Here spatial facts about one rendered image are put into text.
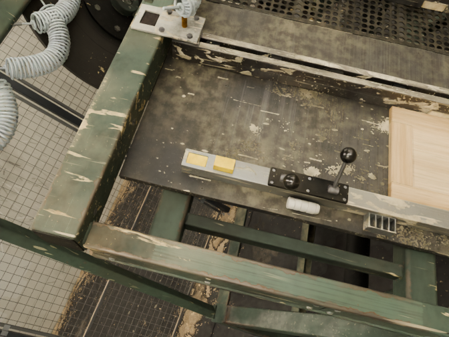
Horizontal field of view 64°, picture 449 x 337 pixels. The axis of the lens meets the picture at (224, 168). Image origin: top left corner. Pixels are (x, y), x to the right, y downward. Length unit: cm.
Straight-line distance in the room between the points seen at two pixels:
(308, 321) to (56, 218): 105
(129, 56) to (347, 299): 80
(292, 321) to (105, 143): 105
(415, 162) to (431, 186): 7
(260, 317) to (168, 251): 94
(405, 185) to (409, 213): 9
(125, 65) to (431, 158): 87
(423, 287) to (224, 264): 51
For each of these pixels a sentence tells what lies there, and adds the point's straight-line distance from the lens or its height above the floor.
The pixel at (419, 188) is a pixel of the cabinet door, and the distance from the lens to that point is 108.
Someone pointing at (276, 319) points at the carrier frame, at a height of 79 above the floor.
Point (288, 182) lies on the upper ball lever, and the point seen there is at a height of 152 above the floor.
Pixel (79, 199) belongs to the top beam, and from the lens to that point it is 84.
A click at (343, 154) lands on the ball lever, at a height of 143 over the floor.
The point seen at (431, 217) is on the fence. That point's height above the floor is 115.
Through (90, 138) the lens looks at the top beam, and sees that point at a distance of 90.
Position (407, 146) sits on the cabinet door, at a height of 117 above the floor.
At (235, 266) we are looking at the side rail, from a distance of 82.
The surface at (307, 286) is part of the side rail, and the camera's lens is 84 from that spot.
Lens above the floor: 205
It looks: 33 degrees down
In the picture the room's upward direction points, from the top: 56 degrees counter-clockwise
